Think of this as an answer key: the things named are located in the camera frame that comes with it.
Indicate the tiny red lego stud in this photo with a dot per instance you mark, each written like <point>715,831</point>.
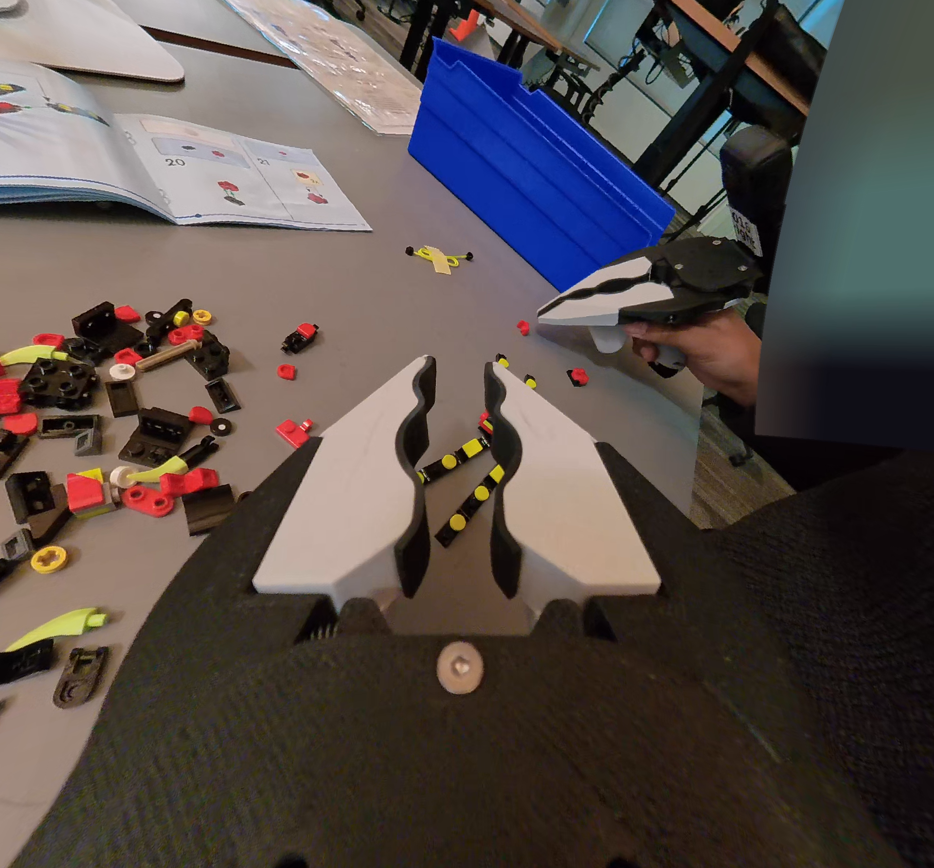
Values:
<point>286,372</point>

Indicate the clear plastic bag with sheet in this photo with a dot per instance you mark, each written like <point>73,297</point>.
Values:
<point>328,51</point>

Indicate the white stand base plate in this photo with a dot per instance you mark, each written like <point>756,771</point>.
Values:
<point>87,29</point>

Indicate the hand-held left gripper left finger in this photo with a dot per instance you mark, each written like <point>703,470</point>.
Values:
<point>335,518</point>

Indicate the pile of lego pieces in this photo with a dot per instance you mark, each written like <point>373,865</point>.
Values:
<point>58,379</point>

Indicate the person's dark knit sweater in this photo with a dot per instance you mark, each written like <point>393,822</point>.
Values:
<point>839,627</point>

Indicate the black and red lego piece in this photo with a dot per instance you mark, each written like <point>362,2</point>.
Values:
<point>299,339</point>

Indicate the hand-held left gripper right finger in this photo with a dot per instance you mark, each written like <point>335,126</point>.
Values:
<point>584,518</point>

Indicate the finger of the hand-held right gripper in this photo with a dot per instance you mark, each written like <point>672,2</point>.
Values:
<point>620,273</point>
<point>584,312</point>

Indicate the red lego plate with clip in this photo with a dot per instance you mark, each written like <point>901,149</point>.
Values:
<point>292,434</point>

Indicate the person's right hand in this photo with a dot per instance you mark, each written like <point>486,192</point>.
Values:
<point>715,357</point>

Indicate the black-legged standing desk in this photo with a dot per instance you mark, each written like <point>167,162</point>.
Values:
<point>730,44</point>

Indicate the black yellow lego spider model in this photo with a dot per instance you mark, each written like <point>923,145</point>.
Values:
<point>445,461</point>

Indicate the blue plastic bin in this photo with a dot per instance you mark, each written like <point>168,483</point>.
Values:
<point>525,168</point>

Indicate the red round lego piece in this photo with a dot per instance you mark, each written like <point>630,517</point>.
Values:
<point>579,376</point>

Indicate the lego instruction booklet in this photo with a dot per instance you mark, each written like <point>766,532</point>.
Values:
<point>219,175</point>

